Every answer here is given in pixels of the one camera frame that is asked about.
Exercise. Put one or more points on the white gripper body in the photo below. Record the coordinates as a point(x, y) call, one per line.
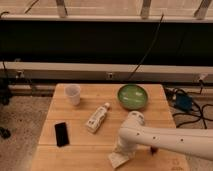
point(125, 147)

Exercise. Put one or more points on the white sponge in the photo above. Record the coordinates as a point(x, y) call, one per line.
point(117, 159)

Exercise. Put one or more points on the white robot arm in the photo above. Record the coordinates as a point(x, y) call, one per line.
point(194, 142)

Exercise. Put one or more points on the green ceramic bowl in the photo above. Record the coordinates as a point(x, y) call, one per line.
point(132, 97)

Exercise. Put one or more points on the red-brown small tool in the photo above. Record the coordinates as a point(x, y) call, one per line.
point(153, 150)

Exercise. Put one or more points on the white plastic bottle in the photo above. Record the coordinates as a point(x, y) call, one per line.
point(97, 118)

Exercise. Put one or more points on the black phone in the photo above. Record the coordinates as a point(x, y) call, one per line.
point(61, 134)

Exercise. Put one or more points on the blue power box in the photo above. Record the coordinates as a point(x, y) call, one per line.
point(183, 102)

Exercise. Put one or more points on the translucent plastic cup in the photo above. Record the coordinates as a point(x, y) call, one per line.
point(72, 92)

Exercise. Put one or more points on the black object on floor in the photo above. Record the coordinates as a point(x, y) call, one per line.
point(4, 133)

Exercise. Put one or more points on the metal wall rail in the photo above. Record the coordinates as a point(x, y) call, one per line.
point(111, 72)

